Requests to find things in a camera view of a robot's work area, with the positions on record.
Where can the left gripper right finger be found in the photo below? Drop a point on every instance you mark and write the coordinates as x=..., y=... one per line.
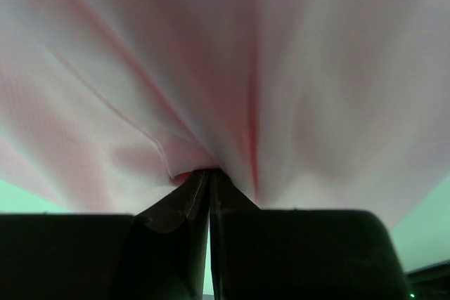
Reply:
x=298, y=254

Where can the pink t-shirt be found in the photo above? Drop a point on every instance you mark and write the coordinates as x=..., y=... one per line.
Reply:
x=106, y=104

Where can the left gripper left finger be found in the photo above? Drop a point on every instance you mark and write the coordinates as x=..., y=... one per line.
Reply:
x=157, y=254

